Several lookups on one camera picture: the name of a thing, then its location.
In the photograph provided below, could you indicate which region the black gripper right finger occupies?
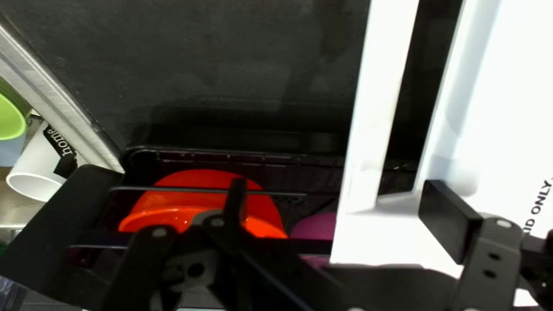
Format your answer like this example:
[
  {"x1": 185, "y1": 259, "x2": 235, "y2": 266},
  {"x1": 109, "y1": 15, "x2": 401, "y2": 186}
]
[{"x1": 419, "y1": 179, "x2": 483, "y2": 262}]

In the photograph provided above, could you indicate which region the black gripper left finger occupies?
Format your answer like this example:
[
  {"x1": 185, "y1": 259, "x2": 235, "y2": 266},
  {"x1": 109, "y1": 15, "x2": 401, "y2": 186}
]
[{"x1": 223, "y1": 178, "x2": 247, "y2": 228}]

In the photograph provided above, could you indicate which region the white first aid box base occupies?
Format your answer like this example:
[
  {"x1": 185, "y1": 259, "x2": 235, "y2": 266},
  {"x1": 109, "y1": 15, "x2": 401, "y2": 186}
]
[{"x1": 330, "y1": 0, "x2": 460, "y2": 276}]

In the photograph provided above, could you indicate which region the white first aid box lid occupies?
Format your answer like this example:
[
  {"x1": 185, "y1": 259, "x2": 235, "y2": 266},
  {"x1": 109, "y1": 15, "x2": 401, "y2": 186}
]
[{"x1": 415, "y1": 0, "x2": 553, "y2": 238}]

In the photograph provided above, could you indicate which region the black dish rack tray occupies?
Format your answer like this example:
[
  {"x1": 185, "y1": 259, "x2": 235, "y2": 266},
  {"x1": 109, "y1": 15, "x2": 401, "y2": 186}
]
[{"x1": 68, "y1": 117, "x2": 417, "y2": 273}]

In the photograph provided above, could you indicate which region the red bowl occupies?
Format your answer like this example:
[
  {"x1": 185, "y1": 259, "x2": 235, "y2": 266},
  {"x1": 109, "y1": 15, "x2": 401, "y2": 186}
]
[{"x1": 118, "y1": 169, "x2": 287, "y2": 238}]

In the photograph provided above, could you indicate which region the purple bowl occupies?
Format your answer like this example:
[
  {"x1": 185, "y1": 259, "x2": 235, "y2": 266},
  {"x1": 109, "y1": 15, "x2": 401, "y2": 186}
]
[{"x1": 291, "y1": 212, "x2": 337, "y2": 240}]

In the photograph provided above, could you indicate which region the white mug in sink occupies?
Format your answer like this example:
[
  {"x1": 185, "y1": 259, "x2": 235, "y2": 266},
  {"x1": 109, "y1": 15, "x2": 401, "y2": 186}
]
[{"x1": 6, "y1": 122, "x2": 80, "y2": 202}]

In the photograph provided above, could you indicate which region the stainless steel sink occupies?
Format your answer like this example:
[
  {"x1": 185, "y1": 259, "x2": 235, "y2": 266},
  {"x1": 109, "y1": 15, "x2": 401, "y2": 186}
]
[{"x1": 0, "y1": 26, "x2": 123, "y2": 229}]

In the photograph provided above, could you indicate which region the green bowl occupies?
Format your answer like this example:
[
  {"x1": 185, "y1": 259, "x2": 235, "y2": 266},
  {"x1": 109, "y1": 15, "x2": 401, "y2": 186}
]
[{"x1": 0, "y1": 93, "x2": 28, "y2": 140}]

